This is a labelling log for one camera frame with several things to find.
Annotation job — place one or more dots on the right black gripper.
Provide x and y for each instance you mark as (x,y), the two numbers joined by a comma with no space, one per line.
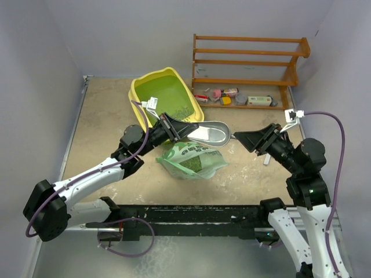
(260,139)

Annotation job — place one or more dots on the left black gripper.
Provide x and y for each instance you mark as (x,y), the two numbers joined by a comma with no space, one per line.
(177,129)

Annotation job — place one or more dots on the green cat litter bag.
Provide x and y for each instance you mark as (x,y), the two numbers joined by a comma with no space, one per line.
(192,161)

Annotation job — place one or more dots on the silver metal scoop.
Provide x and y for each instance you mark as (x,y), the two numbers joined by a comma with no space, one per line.
(212,133)

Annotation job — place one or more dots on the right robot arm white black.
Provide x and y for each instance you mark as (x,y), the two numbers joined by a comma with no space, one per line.
(317,254)

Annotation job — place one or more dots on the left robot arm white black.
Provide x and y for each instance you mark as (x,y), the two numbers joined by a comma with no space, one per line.
(49,207)

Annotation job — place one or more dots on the yellow green litter box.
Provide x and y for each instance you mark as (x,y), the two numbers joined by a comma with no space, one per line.
(174,97)

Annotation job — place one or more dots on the red white small box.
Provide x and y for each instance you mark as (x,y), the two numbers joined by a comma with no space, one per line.
(202,99)

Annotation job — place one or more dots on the white green long box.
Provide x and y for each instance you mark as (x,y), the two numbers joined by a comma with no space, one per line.
(259,101)

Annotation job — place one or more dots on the grey small object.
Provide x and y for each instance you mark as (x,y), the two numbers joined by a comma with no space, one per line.
(273,102)

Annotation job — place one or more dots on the grey round container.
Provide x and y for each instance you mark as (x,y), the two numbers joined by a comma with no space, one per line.
(240,99)

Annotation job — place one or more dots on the yellow grey sponge block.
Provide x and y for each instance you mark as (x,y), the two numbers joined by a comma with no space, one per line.
(225,100)

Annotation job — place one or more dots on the pink tape roll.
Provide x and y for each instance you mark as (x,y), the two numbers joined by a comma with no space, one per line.
(217,93)

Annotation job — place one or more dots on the pink patterned tube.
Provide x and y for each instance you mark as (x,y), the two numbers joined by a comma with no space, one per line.
(229,92)

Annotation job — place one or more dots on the wooden three-tier rack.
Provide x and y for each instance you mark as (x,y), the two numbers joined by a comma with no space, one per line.
(221,62)

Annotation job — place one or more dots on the white plastic bracket piece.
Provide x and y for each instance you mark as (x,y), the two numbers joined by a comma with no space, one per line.
(266,159)

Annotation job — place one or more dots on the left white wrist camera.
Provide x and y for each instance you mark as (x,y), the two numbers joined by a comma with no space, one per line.
(150,106)

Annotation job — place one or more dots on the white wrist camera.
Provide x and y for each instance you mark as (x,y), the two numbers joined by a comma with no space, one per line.
(150,106)
(292,118)

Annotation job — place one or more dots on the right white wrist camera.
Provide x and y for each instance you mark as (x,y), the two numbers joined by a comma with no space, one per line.
(292,118)

